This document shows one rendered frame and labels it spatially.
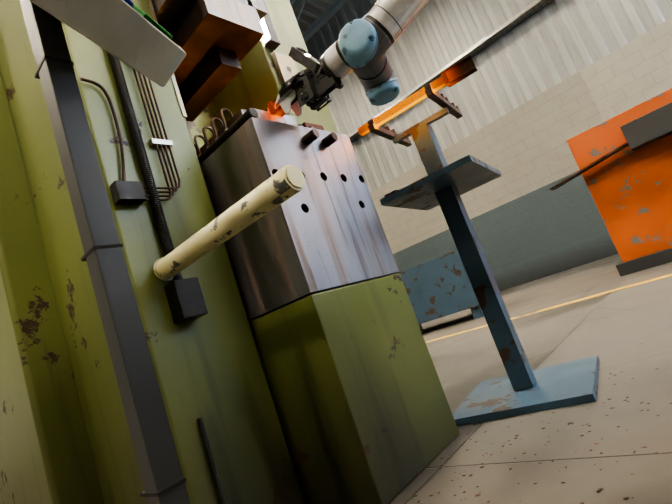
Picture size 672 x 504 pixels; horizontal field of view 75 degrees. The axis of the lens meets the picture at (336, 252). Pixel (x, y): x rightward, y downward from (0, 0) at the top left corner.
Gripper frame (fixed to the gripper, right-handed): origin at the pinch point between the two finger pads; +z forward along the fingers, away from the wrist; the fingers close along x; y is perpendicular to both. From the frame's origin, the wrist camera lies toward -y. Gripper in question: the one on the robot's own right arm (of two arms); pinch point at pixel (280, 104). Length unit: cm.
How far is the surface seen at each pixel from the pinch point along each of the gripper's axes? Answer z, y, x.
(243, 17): 2.6, -30.4, 0.6
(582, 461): -39, 100, 1
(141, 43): -13.7, 5.9, -46.8
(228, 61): 12.6, -22.5, -0.7
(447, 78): -32, 4, 39
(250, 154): 0.9, 16.3, -15.9
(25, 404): 66, 54, -54
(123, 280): -7, 45, -57
